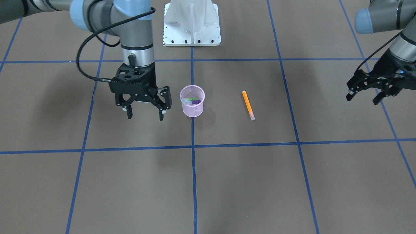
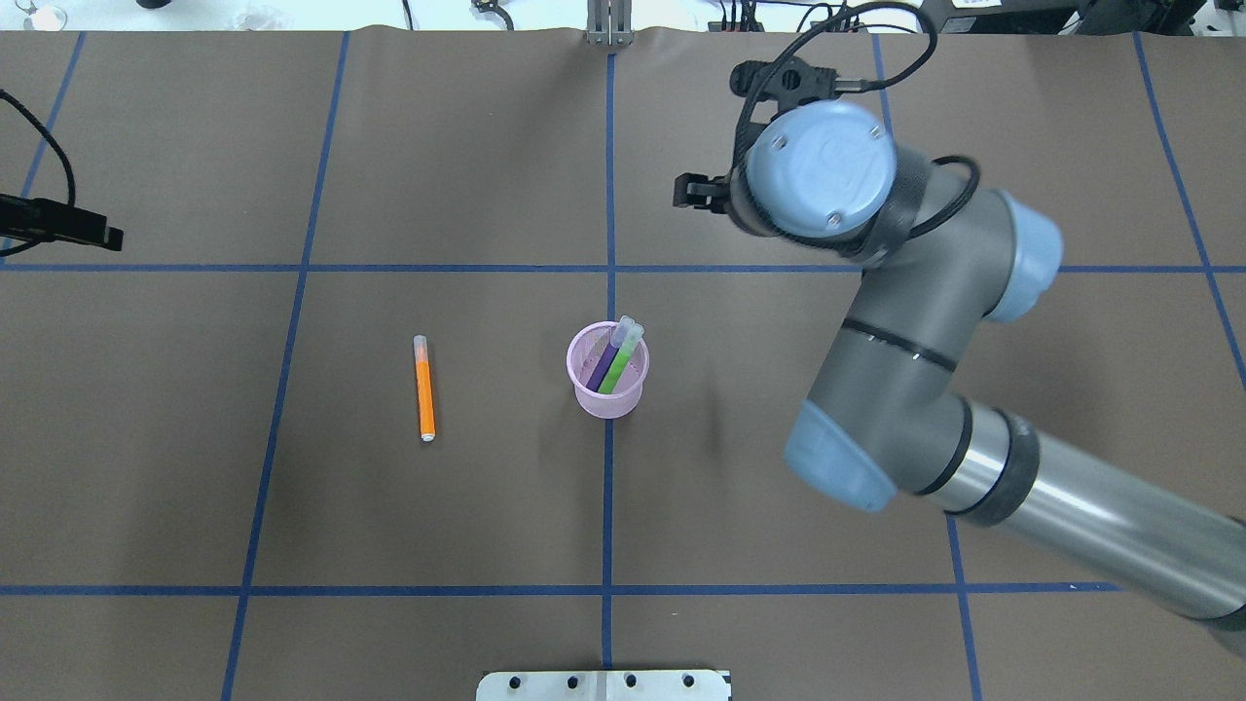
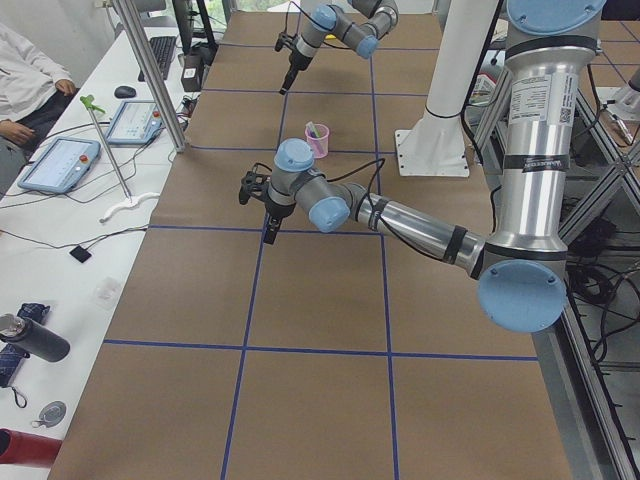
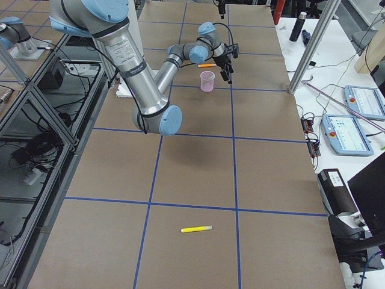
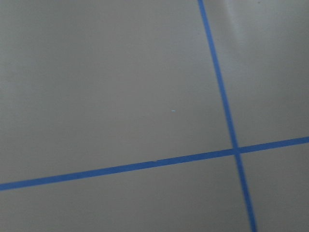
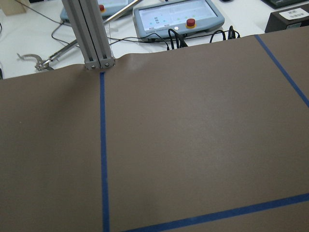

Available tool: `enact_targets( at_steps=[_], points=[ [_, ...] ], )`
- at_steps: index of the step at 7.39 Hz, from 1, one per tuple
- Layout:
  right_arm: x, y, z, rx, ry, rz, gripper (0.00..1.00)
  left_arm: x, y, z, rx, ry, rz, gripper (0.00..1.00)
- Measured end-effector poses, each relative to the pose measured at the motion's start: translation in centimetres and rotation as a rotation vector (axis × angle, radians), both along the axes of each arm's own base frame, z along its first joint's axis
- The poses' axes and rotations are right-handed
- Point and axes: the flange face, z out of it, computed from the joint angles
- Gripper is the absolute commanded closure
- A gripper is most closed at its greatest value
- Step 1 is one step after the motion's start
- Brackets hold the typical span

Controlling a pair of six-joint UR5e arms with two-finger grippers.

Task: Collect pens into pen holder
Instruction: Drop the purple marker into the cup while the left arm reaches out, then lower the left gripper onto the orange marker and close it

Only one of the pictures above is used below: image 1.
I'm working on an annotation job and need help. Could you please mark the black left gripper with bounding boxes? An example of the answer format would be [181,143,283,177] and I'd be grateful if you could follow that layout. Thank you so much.
[346,49,416,105]

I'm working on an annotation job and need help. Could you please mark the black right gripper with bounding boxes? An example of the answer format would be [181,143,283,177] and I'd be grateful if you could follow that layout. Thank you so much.
[109,62,172,121]

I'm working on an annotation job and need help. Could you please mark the orange highlighter pen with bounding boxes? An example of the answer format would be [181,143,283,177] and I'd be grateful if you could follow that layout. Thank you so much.
[242,90,255,121]

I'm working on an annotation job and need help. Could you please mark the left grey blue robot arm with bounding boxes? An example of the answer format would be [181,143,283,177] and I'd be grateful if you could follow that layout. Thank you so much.
[346,0,416,105]

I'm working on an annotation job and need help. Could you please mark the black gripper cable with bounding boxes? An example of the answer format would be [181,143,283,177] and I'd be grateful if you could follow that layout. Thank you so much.
[76,6,156,82]

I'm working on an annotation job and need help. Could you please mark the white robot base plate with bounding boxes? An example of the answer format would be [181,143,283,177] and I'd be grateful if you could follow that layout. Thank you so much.
[162,0,221,46]

